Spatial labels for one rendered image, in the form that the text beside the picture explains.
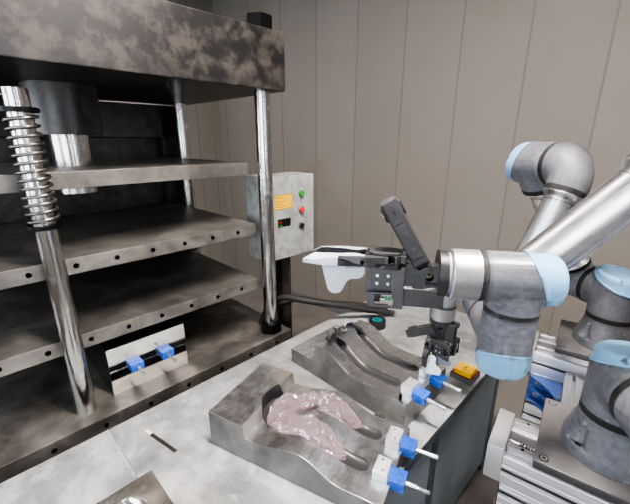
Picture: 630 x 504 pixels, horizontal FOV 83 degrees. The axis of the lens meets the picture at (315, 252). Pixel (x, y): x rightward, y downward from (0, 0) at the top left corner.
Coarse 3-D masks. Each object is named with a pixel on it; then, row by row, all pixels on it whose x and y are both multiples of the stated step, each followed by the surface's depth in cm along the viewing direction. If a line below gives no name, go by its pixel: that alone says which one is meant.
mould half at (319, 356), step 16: (320, 336) 147; (352, 336) 133; (304, 352) 136; (320, 352) 127; (336, 352) 125; (368, 352) 130; (400, 352) 132; (304, 368) 136; (320, 368) 129; (336, 368) 123; (352, 368) 121; (384, 368) 122; (400, 368) 122; (336, 384) 124; (352, 384) 118; (368, 384) 114; (384, 384) 114; (368, 400) 115; (384, 400) 110; (400, 400) 106; (400, 416) 107; (416, 416) 112
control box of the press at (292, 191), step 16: (256, 176) 164; (288, 176) 168; (304, 176) 175; (256, 192) 166; (288, 192) 170; (304, 192) 177; (256, 208) 169; (288, 208) 172; (304, 208) 180; (256, 224) 171; (288, 224) 174; (304, 224) 180; (256, 240) 174; (288, 240) 177; (304, 240) 185; (256, 256) 177; (288, 256) 179; (288, 272) 188; (288, 288) 191; (288, 304) 193; (288, 320) 196
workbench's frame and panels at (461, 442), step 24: (480, 384) 131; (456, 408) 117; (480, 408) 159; (456, 432) 140; (480, 432) 168; (456, 456) 147; (480, 456) 178; (408, 480) 114; (432, 480) 131; (456, 480) 155
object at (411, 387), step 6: (408, 378) 112; (402, 384) 109; (408, 384) 109; (414, 384) 109; (402, 390) 110; (408, 390) 108; (414, 390) 109; (420, 390) 109; (426, 390) 109; (414, 396) 107; (420, 396) 106; (426, 396) 106; (420, 402) 106; (426, 402) 107; (432, 402) 105; (444, 408) 103
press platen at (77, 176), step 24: (0, 168) 115; (72, 168) 115; (96, 168) 115; (120, 168) 115; (144, 168) 119; (168, 168) 125; (192, 168) 131; (216, 168) 138; (240, 168) 145; (0, 192) 95
